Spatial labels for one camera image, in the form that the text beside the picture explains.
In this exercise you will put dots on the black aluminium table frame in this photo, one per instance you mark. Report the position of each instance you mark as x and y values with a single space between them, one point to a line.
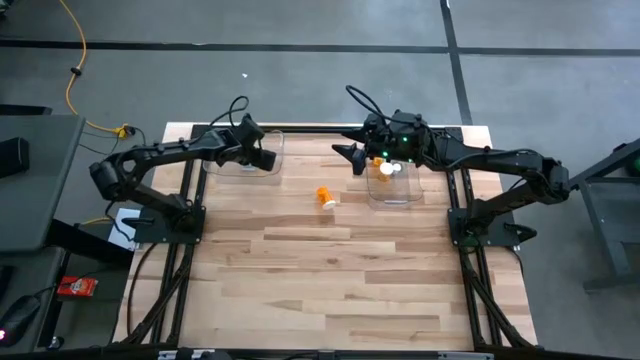
310 130

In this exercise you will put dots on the dark grey low desk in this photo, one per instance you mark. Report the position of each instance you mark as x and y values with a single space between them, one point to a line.
30 280

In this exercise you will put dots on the large orange medicine bottle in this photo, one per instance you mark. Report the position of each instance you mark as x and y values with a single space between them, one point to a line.
325 196
386 168
376 162

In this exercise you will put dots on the white paper sheet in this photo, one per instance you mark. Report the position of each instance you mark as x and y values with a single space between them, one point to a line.
122 232

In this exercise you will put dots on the black metal stand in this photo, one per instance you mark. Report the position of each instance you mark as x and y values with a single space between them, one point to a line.
607 235

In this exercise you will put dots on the silver metal bracket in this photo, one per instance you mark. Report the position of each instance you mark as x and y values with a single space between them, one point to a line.
465 356
167 354

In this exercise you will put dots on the green medicine bottle white cap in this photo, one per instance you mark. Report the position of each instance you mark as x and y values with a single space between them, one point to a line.
397 167

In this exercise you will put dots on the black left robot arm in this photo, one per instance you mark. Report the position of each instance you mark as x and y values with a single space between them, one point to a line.
165 150

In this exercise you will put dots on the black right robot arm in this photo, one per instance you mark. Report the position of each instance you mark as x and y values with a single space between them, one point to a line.
500 160

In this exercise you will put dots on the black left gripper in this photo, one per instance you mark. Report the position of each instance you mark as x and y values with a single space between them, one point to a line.
250 150

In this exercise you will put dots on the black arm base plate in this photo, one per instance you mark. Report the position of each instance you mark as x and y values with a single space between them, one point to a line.
500 235
150 232

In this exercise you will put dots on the black computer mouse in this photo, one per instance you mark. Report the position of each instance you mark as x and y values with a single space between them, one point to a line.
20 317

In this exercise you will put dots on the clear plastic bin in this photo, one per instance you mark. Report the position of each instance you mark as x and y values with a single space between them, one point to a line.
277 142
400 192

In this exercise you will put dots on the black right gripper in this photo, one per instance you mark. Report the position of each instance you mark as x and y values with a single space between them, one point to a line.
400 135

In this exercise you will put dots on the black speaker box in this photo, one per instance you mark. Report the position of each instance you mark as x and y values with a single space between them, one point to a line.
12 157

